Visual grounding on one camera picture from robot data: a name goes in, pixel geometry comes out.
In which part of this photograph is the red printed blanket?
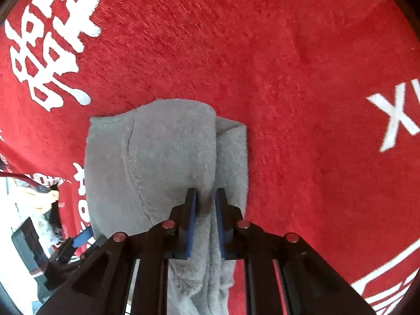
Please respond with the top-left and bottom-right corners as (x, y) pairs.
(0, 0), (420, 315)

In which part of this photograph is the pale orange cloth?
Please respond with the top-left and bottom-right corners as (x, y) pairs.
(20, 186), (56, 214)

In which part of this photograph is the dark cloth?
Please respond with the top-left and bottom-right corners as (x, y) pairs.
(44, 185), (66, 241)

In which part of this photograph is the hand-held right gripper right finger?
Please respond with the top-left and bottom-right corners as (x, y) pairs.
(214, 188), (376, 315)

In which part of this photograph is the grey knit garment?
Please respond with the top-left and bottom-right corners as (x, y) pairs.
(83, 98), (249, 315)

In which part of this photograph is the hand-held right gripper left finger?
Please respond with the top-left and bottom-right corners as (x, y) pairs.
(36, 188), (198, 315)

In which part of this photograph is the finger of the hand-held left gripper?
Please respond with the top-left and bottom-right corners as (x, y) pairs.
(49, 227), (96, 265)
(62, 251), (91, 272)

